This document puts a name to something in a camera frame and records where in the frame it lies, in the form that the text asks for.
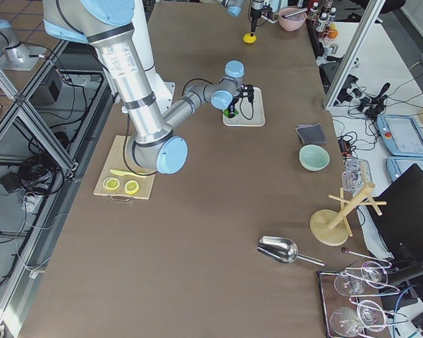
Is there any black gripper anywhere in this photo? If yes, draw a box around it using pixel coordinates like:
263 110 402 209
228 84 255 110
250 0 264 36

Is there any yellow lemon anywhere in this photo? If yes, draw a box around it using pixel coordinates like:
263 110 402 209
243 32 257 44

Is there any green lime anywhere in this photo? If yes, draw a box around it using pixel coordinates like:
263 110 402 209
223 108 239 119

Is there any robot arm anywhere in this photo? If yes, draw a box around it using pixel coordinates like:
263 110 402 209
43 1 245 174
216 0 264 38

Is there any beige rabbit tray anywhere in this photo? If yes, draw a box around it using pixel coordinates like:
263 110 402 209
222 87 265 127

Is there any pink bowl with ice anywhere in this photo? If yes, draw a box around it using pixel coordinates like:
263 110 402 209
278 7 307 32

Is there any grey folded cloth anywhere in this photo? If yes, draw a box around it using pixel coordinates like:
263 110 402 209
295 124 326 145

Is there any mint green bowl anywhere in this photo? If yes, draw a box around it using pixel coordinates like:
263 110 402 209
299 144 330 172

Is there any clear glass jar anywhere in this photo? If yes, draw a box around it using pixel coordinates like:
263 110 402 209
342 159 372 194

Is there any lemon slice lower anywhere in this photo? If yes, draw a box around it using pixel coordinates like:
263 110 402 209
124 180 140 195

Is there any lemon slice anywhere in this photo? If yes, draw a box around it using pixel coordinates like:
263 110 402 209
124 180 140 195
102 177 121 191

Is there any yellow plastic knife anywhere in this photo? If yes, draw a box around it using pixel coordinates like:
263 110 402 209
109 169 147 177

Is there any bamboo cutting board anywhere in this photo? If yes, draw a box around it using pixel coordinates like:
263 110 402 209
93 135 155 201

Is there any wooden mug tree stand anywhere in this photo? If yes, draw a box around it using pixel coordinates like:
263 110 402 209
309 182 387 246

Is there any upper teach pendant tablet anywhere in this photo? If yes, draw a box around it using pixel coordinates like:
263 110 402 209
376 115 423 157

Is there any teach pendant tablet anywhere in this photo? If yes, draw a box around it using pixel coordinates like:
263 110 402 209
376 115 423 157
386 156 423 182

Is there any lemon slice upper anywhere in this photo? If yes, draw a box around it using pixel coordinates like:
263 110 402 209
102 177 121 191

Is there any metal scoop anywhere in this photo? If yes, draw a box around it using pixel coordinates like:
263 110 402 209
257 236 325 266

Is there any lower teach pendant tablet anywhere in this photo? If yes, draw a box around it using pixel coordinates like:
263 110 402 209
386 156 423 182

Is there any black monitor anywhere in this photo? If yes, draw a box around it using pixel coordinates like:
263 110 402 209
370 164 423 261

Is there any wine glass upper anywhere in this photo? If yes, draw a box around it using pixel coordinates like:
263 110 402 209
333 261 388 296

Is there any wine glass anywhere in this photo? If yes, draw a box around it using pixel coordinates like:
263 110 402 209
333 261 388 296
330 300 387 337

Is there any wine glass lower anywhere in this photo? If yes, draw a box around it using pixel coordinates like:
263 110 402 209
330 300 387 337

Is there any aluminium frame post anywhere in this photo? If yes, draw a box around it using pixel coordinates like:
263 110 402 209
323 0 385 111

